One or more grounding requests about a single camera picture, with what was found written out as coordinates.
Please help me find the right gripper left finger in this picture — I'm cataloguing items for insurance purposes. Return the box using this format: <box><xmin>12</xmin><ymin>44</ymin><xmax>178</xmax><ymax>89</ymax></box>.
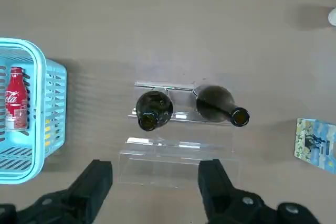
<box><xmin>0</xmin><ymin>158</ymin><xmax>114</xmax><ymax>224</ymax></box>

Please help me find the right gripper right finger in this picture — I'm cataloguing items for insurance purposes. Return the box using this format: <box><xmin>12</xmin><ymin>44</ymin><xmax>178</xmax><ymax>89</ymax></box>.
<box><xmin>197</xmin><ymin>158</ymin><xmax>323</xmax><ymax>224</ymax></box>

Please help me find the dark green wine bottle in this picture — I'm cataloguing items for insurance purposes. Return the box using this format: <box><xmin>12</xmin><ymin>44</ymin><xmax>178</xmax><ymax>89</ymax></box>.
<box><xmin>195</xmin><ymin>84</ymin><xmax>250</xmax><ymax>127</ymax></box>
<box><xmin>135</xmin><ymin>90</ymin><xmax>174</xmax><ymax>132</ymax></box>

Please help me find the clear acrylic stepped shelf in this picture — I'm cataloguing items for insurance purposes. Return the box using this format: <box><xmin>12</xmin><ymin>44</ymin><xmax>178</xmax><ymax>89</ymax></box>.
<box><xmin>118</xmin><ymin>82</ymin><xmax>241</xmax><ymax>189</ymax></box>

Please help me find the yellow lemon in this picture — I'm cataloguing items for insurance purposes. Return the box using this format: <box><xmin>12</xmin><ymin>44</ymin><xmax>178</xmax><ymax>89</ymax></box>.
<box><xmin>45</xmin><ymin>120</ymin><xmax>53</xmax><ymax>147</ymax></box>

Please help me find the light blue plastic basket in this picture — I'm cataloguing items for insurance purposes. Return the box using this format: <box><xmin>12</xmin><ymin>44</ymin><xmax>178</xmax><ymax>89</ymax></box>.
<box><xmin>0</xmin><ymin>37</ymin><xmax>68</xmax><ymax>185</ymax></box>

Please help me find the blue yellow printed booklet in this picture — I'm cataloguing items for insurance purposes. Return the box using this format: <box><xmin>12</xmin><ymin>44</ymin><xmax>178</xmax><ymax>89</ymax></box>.
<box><xmin>293</xmin><ymin>118</ymin><xmax>336</xmax><ymax>175</ymax></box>

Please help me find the red cola bottle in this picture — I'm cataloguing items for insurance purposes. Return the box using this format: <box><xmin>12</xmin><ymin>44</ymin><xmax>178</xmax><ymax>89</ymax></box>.
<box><xmin>4</xmin><ymin>66</ymin><xmax>29</xmax><ymax>132</ymax></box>

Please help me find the white paper cup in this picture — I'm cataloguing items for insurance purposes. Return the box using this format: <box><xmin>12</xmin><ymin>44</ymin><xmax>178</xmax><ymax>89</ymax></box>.
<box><xmin>328</xmin><ymin>8</ymin><xmax>336</xmax><ymax>27</ymax></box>

